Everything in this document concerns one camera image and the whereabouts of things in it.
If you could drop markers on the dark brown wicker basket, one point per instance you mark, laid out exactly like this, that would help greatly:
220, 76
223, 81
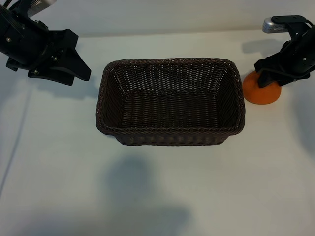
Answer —
169, 110

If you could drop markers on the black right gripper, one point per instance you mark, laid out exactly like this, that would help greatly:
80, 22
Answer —
299, 56

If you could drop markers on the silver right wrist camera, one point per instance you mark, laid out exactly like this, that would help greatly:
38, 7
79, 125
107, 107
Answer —
273, 25

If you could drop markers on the orange with knobby stem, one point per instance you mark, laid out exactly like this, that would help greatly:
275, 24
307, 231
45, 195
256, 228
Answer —
261, 96

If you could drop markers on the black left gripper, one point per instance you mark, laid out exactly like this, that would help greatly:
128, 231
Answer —
24, 41

